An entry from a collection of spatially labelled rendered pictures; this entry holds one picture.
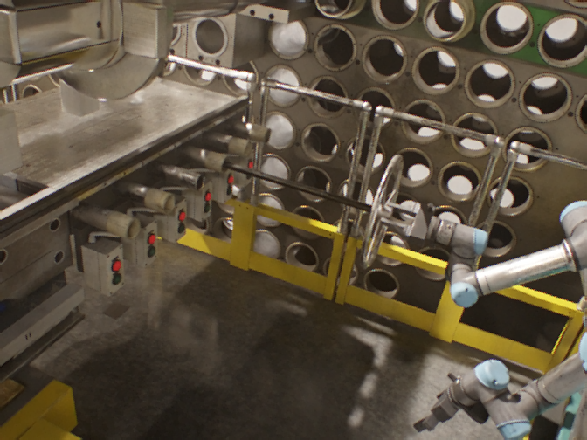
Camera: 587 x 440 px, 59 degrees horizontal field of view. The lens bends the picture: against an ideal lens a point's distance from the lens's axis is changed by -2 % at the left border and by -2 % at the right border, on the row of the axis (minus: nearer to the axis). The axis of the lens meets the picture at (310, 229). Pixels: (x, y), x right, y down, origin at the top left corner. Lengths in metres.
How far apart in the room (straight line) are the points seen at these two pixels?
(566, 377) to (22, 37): 1.34
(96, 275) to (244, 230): 1.19
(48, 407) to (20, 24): 0.87
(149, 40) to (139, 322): 1.60
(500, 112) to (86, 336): 2.29
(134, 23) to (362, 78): 2.07
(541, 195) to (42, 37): 2.63
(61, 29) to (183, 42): 2.02
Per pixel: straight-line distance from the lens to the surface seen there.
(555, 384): 1.46
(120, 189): 1.70
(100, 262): 1.63
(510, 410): 1.43
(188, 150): 1.95
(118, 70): 1.27
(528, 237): 3.26
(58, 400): 1.47
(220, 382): 2.25
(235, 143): 2.04
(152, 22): 1.14
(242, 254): 2.79
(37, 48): 1.07
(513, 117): 3.01
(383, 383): 2.37
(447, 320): 2.60
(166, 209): 1.67
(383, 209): 1.72
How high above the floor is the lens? 1.67
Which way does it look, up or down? 31 degrees down
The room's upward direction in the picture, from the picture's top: 9 degrees clockwise
